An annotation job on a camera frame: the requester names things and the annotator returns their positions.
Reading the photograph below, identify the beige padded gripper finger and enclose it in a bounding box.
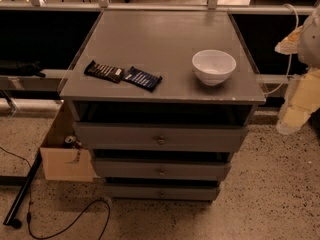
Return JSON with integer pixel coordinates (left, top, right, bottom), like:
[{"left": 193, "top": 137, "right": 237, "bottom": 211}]
[
  {"left": 274, "top": 26, "right": 302, "bottom": 55},
  {"left": 276, "top": 67, "right": 320, "bottom": 135}
]

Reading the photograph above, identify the grey drawer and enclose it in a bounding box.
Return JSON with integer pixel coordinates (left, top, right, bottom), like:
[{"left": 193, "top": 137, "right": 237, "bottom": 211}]
[
  {"left": 73, "top": 122, "right": 248, "bottom": 153},
  {"left": 92, "top": 158, "right": 231, "bottom": 181},
  {"left": 105, "top": 184, "right": 220, "bottom": 201}
]

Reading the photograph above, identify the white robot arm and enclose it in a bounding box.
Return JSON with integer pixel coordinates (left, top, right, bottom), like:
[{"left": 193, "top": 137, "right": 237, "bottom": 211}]
[{"left": 275, "top": 6, "right": 320, "bottom": 135}]

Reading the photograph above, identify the grey drawer cabinet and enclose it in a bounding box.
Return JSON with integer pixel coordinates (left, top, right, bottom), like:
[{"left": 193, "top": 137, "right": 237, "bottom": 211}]
[{"left": 61, "top": 10, "right": 265, "bottom": 188}]

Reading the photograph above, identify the grey top drawer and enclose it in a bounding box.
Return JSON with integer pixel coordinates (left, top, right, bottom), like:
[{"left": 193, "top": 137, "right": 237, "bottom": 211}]
[{"left": 73, "top": 122, "right": 248, "bottom": 153}]

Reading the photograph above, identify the grey bottom drawer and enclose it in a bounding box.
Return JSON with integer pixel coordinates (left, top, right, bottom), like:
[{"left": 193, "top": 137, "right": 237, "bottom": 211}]
[{"left": 105, "top": 184, "right": 220, "bottom": 201}]

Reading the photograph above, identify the white bowl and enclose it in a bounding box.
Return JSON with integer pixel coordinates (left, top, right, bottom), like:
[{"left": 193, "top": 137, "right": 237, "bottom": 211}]
[{"left": 192, "top": 50, "right": 237, "bottom": 86}]

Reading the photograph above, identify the brown snack bar wrapper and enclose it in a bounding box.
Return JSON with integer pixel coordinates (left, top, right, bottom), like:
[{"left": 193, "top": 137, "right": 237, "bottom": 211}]
[{"left": 84, "top": 60, "right": 124, "bottom": 83}]

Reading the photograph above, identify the metal can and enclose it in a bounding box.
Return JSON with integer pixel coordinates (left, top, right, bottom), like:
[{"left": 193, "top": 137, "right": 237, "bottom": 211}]
[{"left": 64, "top": 135, "right": 76, "bottom": 146}]

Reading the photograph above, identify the cardboard box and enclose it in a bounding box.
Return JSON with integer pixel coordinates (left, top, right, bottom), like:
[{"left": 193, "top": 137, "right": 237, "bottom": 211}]
[{"left": 39, "top": 103, "right": 96, "bottom": 182}]

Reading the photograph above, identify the black floor bar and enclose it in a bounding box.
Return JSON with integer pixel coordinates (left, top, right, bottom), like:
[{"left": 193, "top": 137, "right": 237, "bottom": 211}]
[{"left": 0, "top": 153, "right": 42, "bottom": 229}]

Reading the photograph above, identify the white hanging cable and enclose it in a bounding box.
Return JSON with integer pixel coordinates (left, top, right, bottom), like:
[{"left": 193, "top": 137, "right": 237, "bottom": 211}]
[{"left": 263, "top": 3, "right": 300, "bottom": 96}]

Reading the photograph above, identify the black floor cable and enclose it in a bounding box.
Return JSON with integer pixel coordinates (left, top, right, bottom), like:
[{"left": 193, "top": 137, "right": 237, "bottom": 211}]
[{"left": 0, "top": 145, "right": 112, "bottom": 240}]

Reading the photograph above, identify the black bag on rail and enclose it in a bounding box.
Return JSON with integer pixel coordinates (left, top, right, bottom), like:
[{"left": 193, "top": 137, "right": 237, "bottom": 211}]
[{"left": 0, "top": 60, "right": 45, "bottom": 78}]

